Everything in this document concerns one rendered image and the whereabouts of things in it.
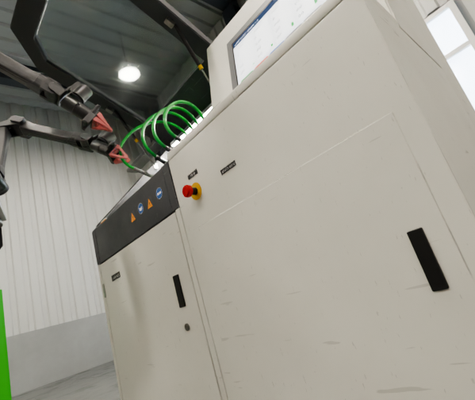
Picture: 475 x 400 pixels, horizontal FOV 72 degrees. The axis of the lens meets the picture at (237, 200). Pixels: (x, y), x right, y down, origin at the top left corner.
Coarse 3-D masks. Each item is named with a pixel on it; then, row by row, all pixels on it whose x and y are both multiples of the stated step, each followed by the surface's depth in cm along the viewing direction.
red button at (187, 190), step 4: (196, 184) 96; (184, 188) 94; (188, 188) 93; (192, 188) 94; (196, 188) 96; (200, 188) 95; (184, 192) 94; (188, 192) 93; (192, 192) 93; (196, 192) 95; (200, 192) 95; (184, 196) 95; (188, 196) 93; (192, 196) 98; (196, 196) 96; (200, 196) 95
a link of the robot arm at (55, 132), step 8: (16, 120) 162; (24, 120) 164; (24, 128) 163; (32, 128) 163; (40, 128) 163; (48, 128) 164; (24, 136) 168; (32, 136) 166; (40, 136) 163; (48, 136) 162; (56, 136) 161; (64, 136) 160; (72, 136) 159; (72, 144) 162; (80, 144) 163
